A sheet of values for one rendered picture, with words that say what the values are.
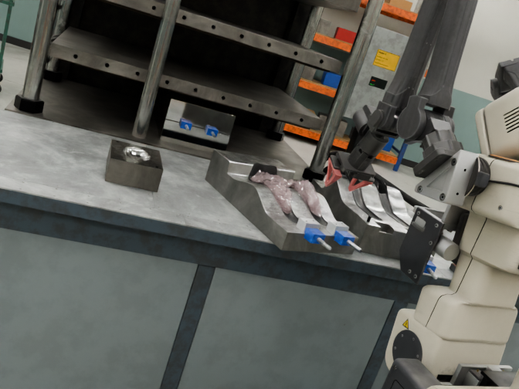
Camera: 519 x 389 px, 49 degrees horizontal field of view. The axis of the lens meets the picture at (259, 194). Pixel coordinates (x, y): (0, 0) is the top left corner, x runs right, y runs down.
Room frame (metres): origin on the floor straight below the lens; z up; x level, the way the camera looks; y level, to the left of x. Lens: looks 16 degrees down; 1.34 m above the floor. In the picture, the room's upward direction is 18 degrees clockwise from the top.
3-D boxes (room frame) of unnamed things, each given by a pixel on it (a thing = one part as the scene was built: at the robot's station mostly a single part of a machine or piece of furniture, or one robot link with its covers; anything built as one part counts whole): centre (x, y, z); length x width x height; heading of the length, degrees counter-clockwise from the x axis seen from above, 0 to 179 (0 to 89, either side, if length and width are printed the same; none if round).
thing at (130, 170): (1.61, 0.38, 0.84); 0.20 x 0.15 x 0.07; 18
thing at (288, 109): (2.58, 0.48, 1.02); 1.10 x 0.74 x 0.05; 108
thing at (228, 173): (1.69, -0.06, 0.86); 0.50 x 0.26 x 0.11; 36
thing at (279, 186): (1.69, -0.07, 0.90); 0.26 x 0.18 x 0.08; 36
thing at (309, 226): (1.44, -0.18, 0.86); 0.13 x 0.05 x 0.05; 36
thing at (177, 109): (2.47, 0.40, 0.87); 0.50 x 0.27 x 0.17; 18
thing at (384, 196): (1.87, -0.37, 0.92); 0.35 x 0.16 x 0.09; 18
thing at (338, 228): (1.51, -0.27, 0.86); 0.13 x 0.05 x 0.05; 36
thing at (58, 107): (2.53, 0.47, 0.76); 1.30 x 0.84 x 0.06; 108
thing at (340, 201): (1.89, -0.37, 0.87); 0.50 x 0.26 x 0.14; 18
